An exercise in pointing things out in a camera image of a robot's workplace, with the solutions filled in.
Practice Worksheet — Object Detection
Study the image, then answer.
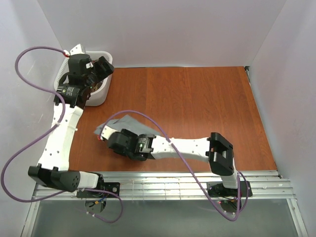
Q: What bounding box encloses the grey long sleeve shirt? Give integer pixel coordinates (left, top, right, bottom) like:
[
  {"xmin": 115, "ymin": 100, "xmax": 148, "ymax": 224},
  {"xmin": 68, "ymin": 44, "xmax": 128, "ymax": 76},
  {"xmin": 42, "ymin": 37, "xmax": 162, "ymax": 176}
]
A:
[{"xmin": 106, "ymin": 115, "xmax": 160, "ymax": 136}]

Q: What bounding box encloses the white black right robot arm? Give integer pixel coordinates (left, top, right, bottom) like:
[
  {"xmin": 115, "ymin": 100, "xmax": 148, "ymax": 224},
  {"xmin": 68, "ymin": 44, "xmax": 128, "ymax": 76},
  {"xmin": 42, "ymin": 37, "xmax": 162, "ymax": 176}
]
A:
[{"xmin": 102, "ymin": 129, "xmax": 237, "ymax": 189}]

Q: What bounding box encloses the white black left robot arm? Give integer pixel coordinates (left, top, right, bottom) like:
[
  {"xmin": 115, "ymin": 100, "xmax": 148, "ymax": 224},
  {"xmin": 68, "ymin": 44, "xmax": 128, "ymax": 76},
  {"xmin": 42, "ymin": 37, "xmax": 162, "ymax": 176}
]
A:
[{"xmin": 28, "ymin": 53, "xmax": 114, "ymax": 192}]

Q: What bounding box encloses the plaid long sleeve shirt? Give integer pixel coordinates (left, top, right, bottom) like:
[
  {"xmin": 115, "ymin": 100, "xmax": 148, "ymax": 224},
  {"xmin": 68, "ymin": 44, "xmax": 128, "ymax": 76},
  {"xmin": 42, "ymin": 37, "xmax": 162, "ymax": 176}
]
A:
[{"xmin": 91, "ymin": 81, "xmax": 103, "ymax": 93}]

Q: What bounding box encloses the white plastic laundry basket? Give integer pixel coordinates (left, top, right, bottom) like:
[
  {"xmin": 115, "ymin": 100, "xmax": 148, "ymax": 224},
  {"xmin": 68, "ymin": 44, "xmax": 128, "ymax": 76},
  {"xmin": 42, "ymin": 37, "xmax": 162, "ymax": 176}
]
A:
[{"xmin": 54, "ymin": 50, "xmax": 113, "ymax": 106}]

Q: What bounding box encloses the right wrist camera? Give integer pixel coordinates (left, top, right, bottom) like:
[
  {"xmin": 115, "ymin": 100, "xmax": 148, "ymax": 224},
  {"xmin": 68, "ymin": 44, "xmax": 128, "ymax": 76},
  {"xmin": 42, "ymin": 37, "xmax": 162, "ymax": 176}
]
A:
[{"xmin": 95, "ymin": 126, "xmax": 117, "ymax": 141}]

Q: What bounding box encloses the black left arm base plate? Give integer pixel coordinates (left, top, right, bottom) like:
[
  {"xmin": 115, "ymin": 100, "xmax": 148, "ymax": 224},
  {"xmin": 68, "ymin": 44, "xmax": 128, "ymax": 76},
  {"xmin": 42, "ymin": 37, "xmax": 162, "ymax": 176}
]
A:
[{"xmin": 76, "ymin": 182, "xmax": 120, "ymax": 199}]

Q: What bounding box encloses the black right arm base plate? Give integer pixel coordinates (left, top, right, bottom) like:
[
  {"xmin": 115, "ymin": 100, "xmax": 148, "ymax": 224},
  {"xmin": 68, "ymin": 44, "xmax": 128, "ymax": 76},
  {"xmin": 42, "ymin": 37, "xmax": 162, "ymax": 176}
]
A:
[{"xmin": 206, "ymin": 181, "xmax": 253, "ymax": 198}]

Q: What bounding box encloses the aluminium rail frame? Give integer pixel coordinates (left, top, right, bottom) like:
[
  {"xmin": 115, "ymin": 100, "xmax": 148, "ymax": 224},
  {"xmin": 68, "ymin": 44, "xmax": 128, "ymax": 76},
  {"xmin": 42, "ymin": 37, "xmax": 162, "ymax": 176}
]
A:
[{"xmin": 22, "ymin": 171, "xmax": 308, "ymax": 237}]

